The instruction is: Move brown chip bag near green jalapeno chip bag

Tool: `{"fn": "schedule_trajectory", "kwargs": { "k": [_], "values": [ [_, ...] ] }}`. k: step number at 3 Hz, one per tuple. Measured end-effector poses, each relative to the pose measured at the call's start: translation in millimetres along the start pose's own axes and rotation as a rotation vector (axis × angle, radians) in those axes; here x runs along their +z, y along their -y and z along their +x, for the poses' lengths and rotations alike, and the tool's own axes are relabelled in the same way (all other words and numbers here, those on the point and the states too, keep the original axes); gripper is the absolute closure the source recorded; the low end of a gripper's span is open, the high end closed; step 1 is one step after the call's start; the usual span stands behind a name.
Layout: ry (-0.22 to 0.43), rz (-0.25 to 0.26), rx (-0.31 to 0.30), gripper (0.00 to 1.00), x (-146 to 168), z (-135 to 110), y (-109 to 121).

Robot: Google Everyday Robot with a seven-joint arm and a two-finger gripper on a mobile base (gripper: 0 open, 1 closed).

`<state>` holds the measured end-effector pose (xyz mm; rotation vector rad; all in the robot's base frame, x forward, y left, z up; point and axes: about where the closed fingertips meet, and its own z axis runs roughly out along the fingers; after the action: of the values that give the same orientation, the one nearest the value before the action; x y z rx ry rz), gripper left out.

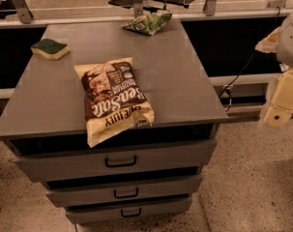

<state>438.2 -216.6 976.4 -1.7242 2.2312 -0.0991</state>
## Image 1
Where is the green jalapeno chip bag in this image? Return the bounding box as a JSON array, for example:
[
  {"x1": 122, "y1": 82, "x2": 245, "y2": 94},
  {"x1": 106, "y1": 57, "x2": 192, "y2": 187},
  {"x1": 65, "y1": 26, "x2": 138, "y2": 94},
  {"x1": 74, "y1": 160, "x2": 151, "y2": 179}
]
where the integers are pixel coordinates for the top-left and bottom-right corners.
[{"x1": 121, "y1": 10, "x2": 172, "y2": 36}]

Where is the brown sea salt chip bag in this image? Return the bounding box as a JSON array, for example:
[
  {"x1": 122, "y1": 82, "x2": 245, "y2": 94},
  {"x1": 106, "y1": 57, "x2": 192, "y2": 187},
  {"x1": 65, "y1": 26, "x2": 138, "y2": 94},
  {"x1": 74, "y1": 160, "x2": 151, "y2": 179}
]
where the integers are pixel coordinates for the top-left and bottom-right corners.
[{"x1": 74, "y1": 57, "x2": 155, "y2": 148}]

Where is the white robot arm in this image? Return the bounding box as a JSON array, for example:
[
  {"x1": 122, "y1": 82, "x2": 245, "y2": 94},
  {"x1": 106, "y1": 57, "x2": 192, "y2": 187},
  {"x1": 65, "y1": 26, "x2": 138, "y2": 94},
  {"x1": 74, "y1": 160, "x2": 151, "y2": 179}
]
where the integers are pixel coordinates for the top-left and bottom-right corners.
[{"x1": 255, "y1": 11, "x2": 293, "y2": 128}]

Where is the top grey drawer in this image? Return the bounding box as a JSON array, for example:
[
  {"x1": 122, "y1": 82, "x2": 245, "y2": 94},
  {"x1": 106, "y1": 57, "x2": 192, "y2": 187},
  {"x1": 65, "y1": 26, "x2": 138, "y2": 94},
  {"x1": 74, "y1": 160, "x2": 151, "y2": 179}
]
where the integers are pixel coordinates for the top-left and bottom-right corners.
[{"x1": 15, "y1": 139, "x2": 217, "y2": 182}]

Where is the middle grey drawer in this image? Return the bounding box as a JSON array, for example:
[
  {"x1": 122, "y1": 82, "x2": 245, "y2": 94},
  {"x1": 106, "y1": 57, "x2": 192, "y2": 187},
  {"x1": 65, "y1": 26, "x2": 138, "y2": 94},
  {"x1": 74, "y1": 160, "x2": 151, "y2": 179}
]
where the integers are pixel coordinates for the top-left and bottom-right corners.
[{"x1": 46, "y1": 175, "x2": 201, "y2": 208}]

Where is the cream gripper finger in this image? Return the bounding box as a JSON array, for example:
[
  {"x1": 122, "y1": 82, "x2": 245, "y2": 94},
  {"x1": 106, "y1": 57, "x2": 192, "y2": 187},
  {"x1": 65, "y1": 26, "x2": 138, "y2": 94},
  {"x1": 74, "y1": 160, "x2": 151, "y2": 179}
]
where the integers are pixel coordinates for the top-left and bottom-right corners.
[
  {"x1": 255, "y1": 28, "x2": 279, "y2": 53},
  {"x1": 261, "y1": 69, "x2": 293, "y2": 128}
]

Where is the green and yellow sponge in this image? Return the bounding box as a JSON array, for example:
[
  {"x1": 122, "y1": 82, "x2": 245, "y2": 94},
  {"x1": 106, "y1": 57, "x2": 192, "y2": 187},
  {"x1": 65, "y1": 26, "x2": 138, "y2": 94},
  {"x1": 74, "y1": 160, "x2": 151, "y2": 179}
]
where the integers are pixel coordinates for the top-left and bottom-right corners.
[{"x1": 31, "y1": 39, "x2": 70, "y2": 60}]

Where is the bottom grey drawer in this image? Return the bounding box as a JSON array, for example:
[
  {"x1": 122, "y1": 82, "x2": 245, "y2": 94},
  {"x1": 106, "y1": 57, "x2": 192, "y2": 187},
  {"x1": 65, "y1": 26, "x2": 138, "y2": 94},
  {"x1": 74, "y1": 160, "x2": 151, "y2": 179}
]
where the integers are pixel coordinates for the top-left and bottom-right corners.
[{"x1": 66, "y1": 196, "x2": 191, "y2": 224}]

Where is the grey drawer cabinet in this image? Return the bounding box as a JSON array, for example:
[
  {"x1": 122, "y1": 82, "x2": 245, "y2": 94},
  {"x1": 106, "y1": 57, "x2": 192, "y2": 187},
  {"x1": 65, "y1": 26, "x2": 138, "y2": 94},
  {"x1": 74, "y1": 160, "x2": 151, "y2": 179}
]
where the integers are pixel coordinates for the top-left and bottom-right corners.
[{"x1": 0, "y1": 19, "x2": 225, "y2": 224}]

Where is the black cable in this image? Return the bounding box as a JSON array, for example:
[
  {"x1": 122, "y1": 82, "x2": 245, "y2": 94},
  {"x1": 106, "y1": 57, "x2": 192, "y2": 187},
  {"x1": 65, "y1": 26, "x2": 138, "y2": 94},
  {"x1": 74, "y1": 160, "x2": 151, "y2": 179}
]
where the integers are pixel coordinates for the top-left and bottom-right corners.
[{"x1": 218, "y1": 6, "x2": 281, "y2": 113}]

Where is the grey drawer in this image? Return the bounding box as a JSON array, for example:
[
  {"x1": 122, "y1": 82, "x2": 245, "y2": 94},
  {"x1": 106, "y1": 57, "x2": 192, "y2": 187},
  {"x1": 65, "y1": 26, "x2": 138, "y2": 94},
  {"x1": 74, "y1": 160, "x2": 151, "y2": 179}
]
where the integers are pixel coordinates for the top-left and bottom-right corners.
[
  {"x1": 15, "y1": 139, "x2": 217, "y2": 182},
  {"x1": 46, "y1": 175, "x2": 201, "y2": 208},
  {"x1": 66, "y1": 196, "x2": 191, "y2": 224}
]

